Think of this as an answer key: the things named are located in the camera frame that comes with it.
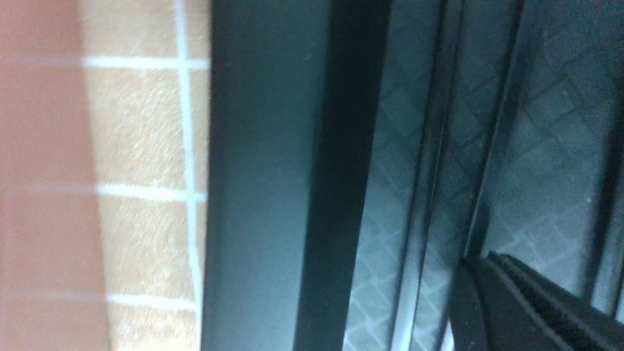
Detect black plastic tray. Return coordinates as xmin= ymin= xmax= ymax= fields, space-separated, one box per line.
xmin=200 ymin=0 xmax=623 ymax=351

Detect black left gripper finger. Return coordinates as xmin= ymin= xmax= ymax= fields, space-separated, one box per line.
xmin=449 ymin=253 xmax=624 ymax=351

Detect pink plastic bin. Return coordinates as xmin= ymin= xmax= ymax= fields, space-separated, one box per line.
xmin=0 ymin=0 xmax=111 ymax=351

